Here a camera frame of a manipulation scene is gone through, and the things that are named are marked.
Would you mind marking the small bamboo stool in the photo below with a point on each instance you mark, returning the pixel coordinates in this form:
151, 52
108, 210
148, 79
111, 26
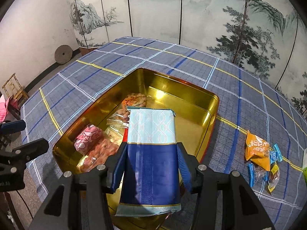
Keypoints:
14, 89

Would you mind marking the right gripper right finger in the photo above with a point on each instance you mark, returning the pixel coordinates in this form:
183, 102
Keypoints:
187, 165

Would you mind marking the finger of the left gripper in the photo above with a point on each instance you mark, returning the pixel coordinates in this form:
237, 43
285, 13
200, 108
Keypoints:
8, 127
23, 154

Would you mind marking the blue white snack bag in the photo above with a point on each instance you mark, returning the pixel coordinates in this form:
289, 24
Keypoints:
151, 183

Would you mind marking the round stone millstone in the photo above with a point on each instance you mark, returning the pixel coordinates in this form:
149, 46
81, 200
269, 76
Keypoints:
63, 54

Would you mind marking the green tissue pack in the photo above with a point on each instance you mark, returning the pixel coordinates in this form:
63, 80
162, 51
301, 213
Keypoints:
304, 165

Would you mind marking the pink white snack packet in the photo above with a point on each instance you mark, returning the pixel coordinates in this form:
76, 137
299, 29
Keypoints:
88, 137

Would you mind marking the blue cookie packet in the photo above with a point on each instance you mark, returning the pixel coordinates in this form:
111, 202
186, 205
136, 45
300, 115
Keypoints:
275, 154

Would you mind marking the clear bag orange snacks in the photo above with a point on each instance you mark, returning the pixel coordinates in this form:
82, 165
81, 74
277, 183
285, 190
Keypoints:
106, 146

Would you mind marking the painted folding screen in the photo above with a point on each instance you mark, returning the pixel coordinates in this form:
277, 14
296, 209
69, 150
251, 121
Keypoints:
265, 37

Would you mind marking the blue plaid tablecloth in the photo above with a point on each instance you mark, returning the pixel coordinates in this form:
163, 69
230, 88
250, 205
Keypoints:
245, 104

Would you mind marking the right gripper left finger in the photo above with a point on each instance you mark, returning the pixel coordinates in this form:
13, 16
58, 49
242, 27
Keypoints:
115, 168

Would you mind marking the pink cloth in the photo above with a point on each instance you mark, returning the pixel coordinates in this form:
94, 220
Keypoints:
4, 103

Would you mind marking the orange snack packet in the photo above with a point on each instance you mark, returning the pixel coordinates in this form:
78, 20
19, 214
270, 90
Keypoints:
257, 150

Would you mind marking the small blue wrapper packet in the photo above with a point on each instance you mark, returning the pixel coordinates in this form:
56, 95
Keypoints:
251, 174

